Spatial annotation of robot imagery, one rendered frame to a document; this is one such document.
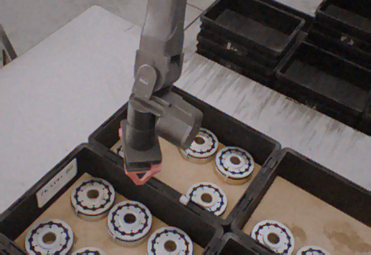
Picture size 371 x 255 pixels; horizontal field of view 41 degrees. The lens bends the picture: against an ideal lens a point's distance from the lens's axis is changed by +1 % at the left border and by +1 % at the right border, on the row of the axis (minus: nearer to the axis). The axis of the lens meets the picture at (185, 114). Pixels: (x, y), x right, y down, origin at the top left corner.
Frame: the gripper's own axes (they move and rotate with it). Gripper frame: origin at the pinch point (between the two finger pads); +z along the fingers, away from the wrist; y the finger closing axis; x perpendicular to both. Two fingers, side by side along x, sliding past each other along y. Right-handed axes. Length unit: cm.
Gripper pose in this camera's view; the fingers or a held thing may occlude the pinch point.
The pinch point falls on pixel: (137, 168)
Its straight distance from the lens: 98.1
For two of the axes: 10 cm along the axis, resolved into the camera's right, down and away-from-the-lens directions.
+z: -1.4, 6.8, 7.2
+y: -2.0, -7.3, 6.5
